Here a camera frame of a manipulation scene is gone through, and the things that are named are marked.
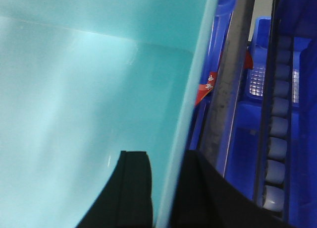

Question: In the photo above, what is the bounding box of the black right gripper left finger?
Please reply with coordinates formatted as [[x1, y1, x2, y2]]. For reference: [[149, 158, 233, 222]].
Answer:
[[78, 151, 153, 228]]

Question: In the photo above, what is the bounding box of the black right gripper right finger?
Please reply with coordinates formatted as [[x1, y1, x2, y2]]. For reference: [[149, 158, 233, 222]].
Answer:
[[170, 150, 289, 228]]

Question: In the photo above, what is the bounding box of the light teal plastic bin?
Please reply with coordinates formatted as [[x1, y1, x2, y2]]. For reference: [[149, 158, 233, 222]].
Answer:
[[0, 0, 218, 228]]

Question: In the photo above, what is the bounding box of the white roller track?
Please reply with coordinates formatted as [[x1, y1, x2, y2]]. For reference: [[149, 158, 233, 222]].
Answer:
[[253, 19, 293, 221]]

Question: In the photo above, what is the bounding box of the red printed package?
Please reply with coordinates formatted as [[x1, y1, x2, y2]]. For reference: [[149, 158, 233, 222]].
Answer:
[[195, 49, 253, 106]]

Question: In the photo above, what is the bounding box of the grey metal rack rail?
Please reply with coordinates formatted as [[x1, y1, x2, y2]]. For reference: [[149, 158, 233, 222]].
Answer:
[[198, 0, 255, 176]]

